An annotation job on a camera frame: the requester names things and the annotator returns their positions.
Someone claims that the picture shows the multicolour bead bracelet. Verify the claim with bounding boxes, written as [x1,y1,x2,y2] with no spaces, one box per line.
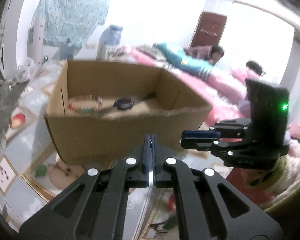
[67,95,103,114]

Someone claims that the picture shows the white plastic bag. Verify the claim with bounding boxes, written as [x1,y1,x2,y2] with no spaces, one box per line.
[14,57,38,83]

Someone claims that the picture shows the pink floral quilt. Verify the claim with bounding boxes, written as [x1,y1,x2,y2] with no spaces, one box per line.
[129,45,256,128]

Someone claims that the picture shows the dark blue wrist watch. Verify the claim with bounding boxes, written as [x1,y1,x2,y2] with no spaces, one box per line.
[99,93,157,114]

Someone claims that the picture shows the dark red wooden door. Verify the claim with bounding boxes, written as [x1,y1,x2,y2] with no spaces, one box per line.
[190,11,227,47]

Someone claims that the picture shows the blue water jug on dispenser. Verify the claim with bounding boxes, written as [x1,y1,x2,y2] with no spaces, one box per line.
[105,24,123,46]

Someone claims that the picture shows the white paper roll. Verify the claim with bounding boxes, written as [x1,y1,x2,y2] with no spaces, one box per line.
[31,18,45,64]

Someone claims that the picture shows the person under pink blanket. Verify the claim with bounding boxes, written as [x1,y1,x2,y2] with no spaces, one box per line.
[246,61,265,76]

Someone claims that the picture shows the brown cardboard box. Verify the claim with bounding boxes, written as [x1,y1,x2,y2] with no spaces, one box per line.
[45,61,212,165]

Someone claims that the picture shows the teal floral hanging cloth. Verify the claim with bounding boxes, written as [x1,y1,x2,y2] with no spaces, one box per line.
[33,0,110,49]

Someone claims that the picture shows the white water dispenser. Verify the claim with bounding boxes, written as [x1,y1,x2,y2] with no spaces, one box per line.
[97,43,117,61]

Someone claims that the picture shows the person in maroon jacket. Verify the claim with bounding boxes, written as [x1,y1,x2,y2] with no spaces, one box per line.
[184,45,224,66]

